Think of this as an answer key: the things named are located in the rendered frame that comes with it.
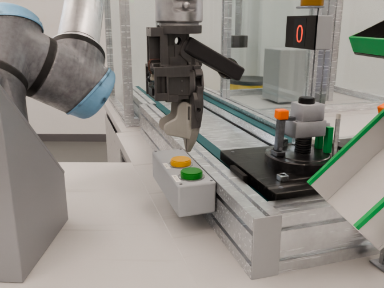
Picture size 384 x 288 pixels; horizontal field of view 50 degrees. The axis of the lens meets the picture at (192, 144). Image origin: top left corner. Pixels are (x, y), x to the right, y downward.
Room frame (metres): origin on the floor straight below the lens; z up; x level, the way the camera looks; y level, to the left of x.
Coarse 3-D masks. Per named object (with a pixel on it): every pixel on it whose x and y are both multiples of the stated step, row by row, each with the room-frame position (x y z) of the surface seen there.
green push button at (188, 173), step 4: (184, 168) 0.71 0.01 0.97; (188, 168) 0.71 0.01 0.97; (192, 168) 0.71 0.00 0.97; (196, 168) 0.71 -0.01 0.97; (184, 172) 0.69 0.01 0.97; (188, 172) 0.69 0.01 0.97; (192, 172) 0.69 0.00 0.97; (196, 172) 0.69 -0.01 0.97; (200, 172) 0.69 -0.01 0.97; (184, 176) 0.68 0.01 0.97; (188, 176) 0.67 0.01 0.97; (192, 176) 0.67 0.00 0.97; (196, 176) 0.68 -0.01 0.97; (200, 176) 0.68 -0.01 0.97
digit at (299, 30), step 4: (296, 20) 0.97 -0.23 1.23; (300, 20) 0.95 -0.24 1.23; (304, 20) 0.94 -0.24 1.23; (296, 24) 0.97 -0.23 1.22; (300, 24) 0.95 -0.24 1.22; (304, 24) 0.94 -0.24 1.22; (296, 28) 0.97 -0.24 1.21; (300, 28) 0.95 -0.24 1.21; (304, 28) 0.93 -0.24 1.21; (296, 32) 0.97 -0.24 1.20; (300, 32) 0.95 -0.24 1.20; (304, 32) 0.93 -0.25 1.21; (296, 36) 0.96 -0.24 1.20; (300, 36) 0.95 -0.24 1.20; (304, 36) 0.93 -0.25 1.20; (296, 40) 0.96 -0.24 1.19; (300, 40) 0.95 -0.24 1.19; (304, 40) 0.93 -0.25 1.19; (296, 44) 0.96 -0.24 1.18; (300, 44) 0.95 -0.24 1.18; (304, 44) 0.93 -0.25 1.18
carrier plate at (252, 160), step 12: (228, 156) 0.78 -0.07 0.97; (240, 156) 0.78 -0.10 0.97; (252, 156) 0.78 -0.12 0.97; (264, 156) 0.78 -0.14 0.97; (240, 168) 0.72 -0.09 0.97; (252, 168) 0.71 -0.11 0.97; (264, 168) 0.71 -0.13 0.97; (252, 180) 0.67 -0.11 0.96; (264, 180) 0.65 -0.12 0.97; (276, 180) 0.65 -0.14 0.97; (300, 180) 0.65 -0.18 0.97; (264, 192) 0.63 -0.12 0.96; (276, 192) 0.60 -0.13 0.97; (288, 192) 0.60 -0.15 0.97; (300, 192) 0.61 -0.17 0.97; (312, 192) 0.61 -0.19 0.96
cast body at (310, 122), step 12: (300, 108) 0.73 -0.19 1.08; (312, 108) 0.72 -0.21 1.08; (324, 108) 0.73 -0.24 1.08; (300, 120) 0.72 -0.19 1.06; (312, 120) 0.72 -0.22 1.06; (324, 120) 0.73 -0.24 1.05; (288, 132) 0.74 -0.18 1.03; (300, 132) 0.72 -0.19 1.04; (312, 132) 0.72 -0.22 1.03; (324, 132) 0.73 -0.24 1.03
